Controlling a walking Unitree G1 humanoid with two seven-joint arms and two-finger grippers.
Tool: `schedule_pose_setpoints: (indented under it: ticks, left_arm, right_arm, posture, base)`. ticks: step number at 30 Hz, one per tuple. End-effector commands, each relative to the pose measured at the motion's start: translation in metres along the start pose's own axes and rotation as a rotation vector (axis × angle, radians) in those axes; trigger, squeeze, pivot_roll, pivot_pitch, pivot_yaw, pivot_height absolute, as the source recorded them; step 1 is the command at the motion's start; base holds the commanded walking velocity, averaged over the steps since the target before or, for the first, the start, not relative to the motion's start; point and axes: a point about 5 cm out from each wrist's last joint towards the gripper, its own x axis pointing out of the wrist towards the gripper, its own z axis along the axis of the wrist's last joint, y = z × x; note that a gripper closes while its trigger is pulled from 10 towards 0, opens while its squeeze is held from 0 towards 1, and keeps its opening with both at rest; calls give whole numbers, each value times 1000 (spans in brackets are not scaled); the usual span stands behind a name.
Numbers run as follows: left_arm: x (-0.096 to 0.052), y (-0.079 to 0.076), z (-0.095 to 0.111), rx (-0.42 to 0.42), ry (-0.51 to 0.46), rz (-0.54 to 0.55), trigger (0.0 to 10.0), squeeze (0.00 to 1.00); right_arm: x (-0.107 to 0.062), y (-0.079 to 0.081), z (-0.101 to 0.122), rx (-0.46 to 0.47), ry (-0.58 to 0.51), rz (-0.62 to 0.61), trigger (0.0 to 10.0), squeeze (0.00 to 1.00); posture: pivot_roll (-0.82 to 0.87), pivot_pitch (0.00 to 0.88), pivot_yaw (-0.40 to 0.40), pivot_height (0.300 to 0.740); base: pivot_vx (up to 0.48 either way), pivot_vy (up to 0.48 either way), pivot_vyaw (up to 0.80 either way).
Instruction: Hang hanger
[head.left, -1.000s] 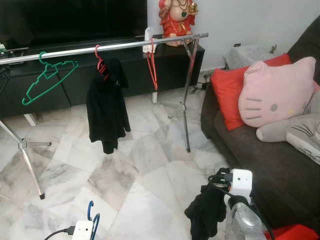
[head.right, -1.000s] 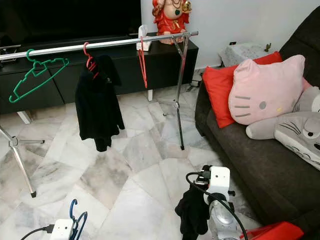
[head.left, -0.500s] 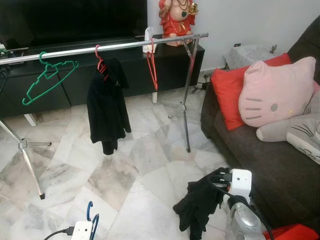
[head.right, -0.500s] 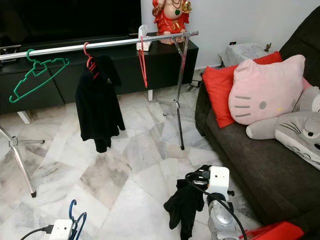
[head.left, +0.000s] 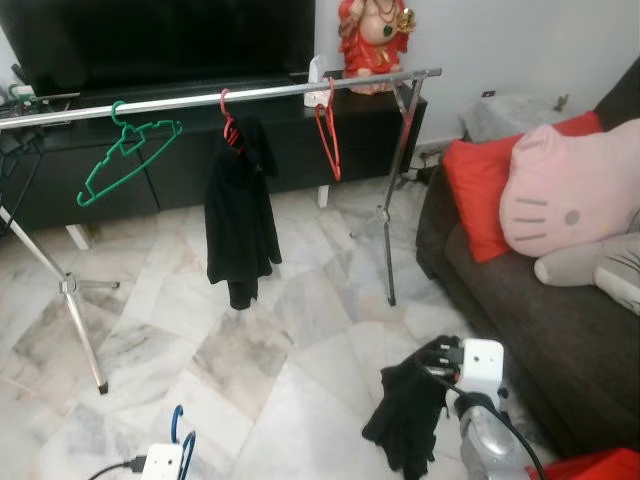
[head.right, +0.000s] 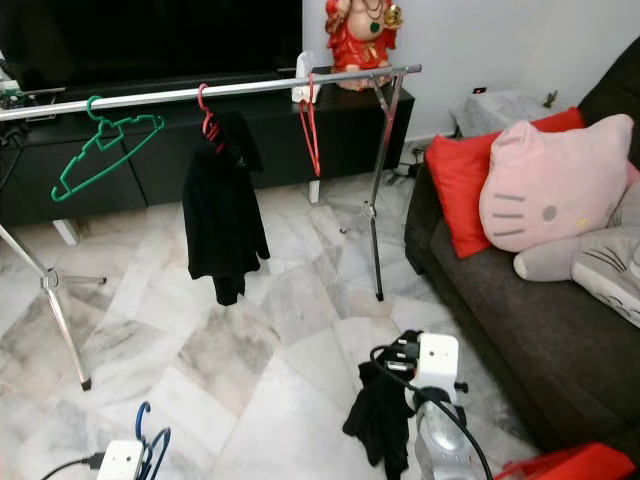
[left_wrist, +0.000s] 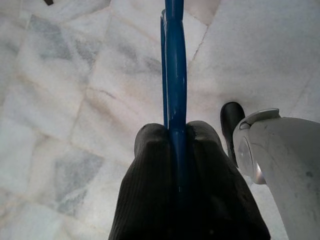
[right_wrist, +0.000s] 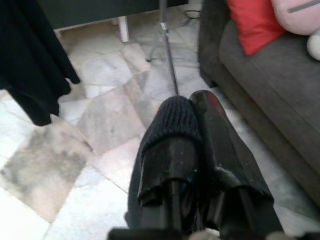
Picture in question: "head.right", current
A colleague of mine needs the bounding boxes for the black shirt with small logo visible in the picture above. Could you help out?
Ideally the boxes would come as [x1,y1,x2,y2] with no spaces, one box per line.
[341,358,419,480]

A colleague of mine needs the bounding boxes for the black jersey with red trim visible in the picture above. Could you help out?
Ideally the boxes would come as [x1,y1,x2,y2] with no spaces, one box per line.
[181,110,272,308]

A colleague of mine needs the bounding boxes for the blue clothes hanger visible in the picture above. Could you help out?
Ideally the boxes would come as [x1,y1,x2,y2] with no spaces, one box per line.
[134,401,174,480]

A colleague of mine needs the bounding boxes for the green plastic clothes hanger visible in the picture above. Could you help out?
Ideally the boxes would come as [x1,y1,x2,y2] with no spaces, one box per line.
[51,96,167,205]

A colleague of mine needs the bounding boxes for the red clothes hanger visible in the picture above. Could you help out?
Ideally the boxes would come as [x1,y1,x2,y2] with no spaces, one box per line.
[296,78,324,179]
[196,84,233,151]

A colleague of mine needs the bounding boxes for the dark grey fabric sofa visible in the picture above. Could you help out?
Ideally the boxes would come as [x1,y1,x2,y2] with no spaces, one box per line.
[402,35,640,463]

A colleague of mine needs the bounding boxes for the red cushion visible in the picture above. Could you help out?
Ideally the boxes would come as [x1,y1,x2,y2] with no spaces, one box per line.
[424,107,589,260]

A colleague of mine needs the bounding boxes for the red plastic stool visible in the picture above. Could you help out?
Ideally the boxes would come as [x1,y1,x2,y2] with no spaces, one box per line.
[493,443,638,480]

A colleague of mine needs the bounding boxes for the pink cat face pillow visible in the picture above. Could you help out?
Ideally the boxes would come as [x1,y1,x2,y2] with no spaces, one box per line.
[477,113,638,255]

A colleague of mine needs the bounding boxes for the grey Totoro plush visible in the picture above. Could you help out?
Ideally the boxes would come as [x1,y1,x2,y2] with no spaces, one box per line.
[512,180,640,331]

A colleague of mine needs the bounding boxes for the black TV cabinet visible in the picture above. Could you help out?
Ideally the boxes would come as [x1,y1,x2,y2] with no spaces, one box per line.
[0,78,417,247]

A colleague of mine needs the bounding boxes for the side table with lace cover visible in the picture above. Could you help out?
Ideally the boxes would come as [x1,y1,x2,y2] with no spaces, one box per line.
[449,89,558,139]

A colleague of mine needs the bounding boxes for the white tissue box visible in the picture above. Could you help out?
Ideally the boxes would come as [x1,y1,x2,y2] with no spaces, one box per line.
[292,52,323,105]

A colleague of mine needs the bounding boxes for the silver metal clothes rack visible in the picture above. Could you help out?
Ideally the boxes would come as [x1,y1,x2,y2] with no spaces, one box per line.
[0,63,424,392]

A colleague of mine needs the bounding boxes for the red robed figurine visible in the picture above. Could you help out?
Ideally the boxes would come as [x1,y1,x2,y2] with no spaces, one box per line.
[324,0,404,94]

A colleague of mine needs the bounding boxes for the green remote control holder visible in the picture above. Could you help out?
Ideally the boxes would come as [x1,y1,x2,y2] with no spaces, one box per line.
[0,82,29,107]

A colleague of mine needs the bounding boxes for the large black television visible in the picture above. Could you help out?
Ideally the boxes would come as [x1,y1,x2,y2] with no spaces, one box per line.
[0,0,305,97]

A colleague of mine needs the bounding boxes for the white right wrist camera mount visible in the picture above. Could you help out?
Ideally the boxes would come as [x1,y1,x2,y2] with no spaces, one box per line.
[414,333,462,401]

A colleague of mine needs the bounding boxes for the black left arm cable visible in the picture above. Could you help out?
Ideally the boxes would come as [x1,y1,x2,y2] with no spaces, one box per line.
[43,453,106,480]

